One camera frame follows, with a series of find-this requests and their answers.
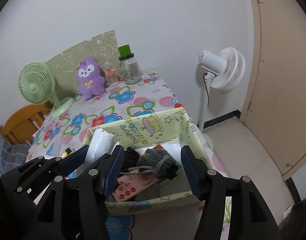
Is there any pink card packet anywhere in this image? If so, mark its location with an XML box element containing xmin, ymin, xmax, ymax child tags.
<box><xmin>112</xmin><ymin>170</ymin><xmax>157</xmax><ymax>202</ymax></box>

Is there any grey drawstring pouch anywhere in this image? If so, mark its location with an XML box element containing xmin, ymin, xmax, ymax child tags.
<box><xmin>120</xmin><ymin>147</ymin><xmax>181</xmax><ymax>181</ymax></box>

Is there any cartoon yellow tissue pack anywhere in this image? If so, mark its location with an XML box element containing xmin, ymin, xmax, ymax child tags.
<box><xmin>59</xmin><ymin>147</ymin><xmax>73</xmax><ymax>159</ymax></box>

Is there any grey plaid pillow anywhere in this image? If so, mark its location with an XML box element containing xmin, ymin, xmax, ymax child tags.
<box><xmin>0</xmin><ymin>141</ymin><xmax>30</xmax><ymax>177</ymax></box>

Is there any floral tablecloth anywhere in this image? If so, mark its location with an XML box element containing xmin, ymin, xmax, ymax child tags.
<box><xmin>28</xmin><ymin>72</ymin><xmax>224</xmax><ymax>239</ymax></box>

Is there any purple plush toy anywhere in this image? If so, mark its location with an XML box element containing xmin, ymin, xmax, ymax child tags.
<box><xmin>76</xmin><ymin>56</ymin><xmax>106</xmax><ymax>101</ymax></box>

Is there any green desk fan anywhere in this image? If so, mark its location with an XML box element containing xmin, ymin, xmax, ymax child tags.
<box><xmin>18</xmin><ymin>62</ymin><xmax>74</xmax><ymax>118</ymax></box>

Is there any toothpick jar orange lid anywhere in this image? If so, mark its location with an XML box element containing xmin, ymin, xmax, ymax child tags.
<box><xmin>105</xmin><ymin>69</ymin><xmax>119</xmax><ymax>86</ymax></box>

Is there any beige door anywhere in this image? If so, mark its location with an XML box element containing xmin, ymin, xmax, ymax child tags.
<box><xmin>244</xmin><ymin>0</ymin><xmax>306</xmax><ymax>180</ymax></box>

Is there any glass jar green lid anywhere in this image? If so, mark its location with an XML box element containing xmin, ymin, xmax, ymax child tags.
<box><xmin>118</xmin><ymin>44</ymin><xmax>142</xmax><ymax>85</ymax></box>

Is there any white standing fan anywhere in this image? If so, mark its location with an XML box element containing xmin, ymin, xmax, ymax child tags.
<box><xmin>196</xmin><ymin>46</ymin><xmax>247</xmax><ymax>151</ymax></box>

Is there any green patterned wall mat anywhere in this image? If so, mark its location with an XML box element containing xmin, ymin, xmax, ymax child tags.
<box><xmin>46</xmin><ymin>30</ymin><xmax>120</xmax><ymax>99</ymax></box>

